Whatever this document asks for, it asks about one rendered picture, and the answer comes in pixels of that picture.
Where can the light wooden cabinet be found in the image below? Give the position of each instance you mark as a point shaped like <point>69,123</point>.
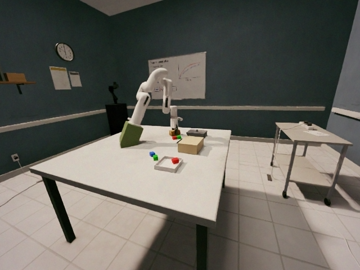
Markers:
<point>190,144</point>

